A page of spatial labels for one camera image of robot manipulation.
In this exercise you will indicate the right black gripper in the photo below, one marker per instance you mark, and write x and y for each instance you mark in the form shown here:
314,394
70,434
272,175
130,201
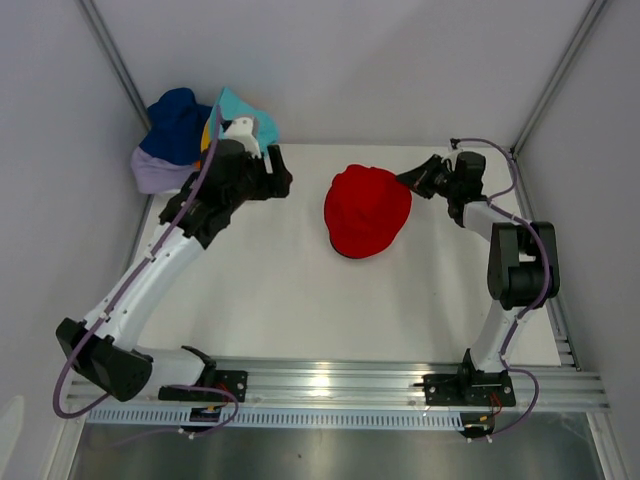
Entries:
418,178

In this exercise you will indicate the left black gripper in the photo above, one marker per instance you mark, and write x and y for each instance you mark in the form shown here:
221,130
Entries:
273,185

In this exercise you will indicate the red bucket hat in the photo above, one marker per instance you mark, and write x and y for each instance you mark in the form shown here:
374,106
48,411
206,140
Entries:
366,205

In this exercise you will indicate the yellow bucket hat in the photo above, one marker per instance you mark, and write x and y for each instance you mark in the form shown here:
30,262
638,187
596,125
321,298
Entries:
205,139

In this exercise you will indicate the teal bucket hat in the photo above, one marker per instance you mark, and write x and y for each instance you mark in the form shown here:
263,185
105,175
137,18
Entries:
232,118

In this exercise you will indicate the blue bucket hat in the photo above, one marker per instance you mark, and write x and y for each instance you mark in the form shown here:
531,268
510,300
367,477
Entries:
177,125

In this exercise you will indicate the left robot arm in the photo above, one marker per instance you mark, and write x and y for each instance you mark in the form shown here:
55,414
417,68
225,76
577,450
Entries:
103,347

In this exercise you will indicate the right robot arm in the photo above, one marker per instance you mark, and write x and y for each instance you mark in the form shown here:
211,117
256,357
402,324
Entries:
523,269

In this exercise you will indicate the white plastic basket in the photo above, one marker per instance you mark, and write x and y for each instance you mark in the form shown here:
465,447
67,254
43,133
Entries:
235,176

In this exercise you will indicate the lavender bucket hat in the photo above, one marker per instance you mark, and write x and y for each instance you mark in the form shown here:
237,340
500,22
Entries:
157,176

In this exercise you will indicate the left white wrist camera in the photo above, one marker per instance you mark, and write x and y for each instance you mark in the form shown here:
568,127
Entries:
243,129

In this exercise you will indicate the black wire hat stand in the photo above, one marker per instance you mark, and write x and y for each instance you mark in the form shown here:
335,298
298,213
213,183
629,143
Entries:
356,251

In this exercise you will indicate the right aluminium frame post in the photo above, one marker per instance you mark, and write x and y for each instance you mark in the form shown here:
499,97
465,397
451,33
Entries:
577,43

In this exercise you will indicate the aluminium frame post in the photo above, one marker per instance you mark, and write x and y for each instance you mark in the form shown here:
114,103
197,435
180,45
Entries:
106,43
577,43

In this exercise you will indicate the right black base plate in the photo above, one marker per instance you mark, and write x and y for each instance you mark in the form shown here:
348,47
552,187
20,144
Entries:
469,390

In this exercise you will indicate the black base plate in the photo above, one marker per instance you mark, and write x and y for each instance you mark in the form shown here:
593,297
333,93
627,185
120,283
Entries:
227,382
469,390

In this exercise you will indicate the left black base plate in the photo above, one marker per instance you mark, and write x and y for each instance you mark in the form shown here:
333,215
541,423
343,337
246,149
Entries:
227,382

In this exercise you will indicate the aluminium mounting rail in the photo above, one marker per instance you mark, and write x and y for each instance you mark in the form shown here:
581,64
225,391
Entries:
391,385

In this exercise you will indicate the left aluminium frame post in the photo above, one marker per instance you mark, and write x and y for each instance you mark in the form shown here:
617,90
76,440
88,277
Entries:
106,43

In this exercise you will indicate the white slotted cable duct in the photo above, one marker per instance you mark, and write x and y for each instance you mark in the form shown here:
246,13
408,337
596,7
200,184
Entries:
410,420

